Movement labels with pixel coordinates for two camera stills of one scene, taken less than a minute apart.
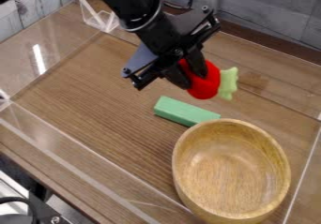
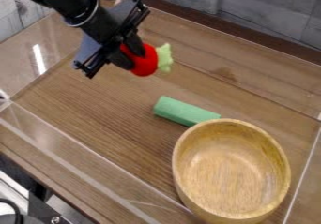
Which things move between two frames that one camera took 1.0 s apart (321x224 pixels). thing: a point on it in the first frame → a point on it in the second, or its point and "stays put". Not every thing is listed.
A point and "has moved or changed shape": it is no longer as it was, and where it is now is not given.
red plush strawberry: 202,88 has moved or changed shape
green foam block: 183,112 stays put
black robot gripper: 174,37 → 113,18
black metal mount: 47,215 stays put
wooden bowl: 230,171 stays put
